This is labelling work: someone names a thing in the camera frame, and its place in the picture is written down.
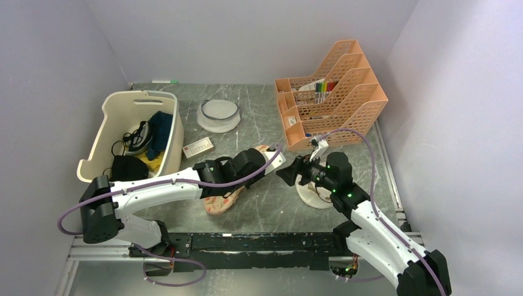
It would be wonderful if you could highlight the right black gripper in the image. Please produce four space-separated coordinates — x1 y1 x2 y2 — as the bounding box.
276 150 337 192

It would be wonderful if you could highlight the floral pink laundry bag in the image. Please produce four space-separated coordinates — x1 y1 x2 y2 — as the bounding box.
201 145 271 215

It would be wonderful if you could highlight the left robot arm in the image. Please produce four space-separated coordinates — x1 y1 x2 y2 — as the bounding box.
80 146 282 257

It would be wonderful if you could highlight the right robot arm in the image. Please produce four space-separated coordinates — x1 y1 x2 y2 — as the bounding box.
276 152 451 295

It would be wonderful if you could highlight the round white mesh bag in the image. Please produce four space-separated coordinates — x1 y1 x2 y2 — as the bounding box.
197 99 241 133

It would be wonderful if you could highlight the black white bra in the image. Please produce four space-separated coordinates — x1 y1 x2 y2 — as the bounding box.
122 121 152 156

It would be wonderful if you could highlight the cream laundry basket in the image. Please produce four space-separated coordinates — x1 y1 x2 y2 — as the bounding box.
76 90 184 183

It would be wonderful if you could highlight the small white red box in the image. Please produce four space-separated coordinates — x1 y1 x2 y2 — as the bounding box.
183 137 215 159

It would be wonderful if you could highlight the coloured markers set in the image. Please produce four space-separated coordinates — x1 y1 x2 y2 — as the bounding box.
315 81 338 94

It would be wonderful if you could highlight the orange file organizer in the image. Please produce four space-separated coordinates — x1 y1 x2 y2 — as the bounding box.
274 39 389 152

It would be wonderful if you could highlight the yellow cloth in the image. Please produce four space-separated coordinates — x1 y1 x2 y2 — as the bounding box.
135 151 165 174

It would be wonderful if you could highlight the blue cloth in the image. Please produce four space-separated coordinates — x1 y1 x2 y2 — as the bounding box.
146 111 173 160

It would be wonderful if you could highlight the black garment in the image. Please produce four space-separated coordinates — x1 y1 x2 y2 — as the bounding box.
102 155 149 182

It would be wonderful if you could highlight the green white marker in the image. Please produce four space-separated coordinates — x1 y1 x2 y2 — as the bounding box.
151 80 178 84

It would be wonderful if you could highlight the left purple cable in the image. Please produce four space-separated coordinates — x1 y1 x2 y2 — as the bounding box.
56 144 284 237

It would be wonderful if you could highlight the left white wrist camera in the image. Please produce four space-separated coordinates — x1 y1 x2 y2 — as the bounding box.
261 151 286 175

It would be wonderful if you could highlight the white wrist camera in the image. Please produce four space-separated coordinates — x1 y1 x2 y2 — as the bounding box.
310 138 329 162
261 151 286 175

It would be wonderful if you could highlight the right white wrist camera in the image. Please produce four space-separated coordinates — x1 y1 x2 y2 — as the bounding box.
310 138 329 162

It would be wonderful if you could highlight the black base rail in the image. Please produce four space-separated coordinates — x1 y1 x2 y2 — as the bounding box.
129 232 353 272

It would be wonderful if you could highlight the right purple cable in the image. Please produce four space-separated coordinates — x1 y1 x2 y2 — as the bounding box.
311 129 448 296

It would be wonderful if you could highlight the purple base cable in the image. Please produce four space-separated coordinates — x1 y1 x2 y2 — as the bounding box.
130 244 207 287

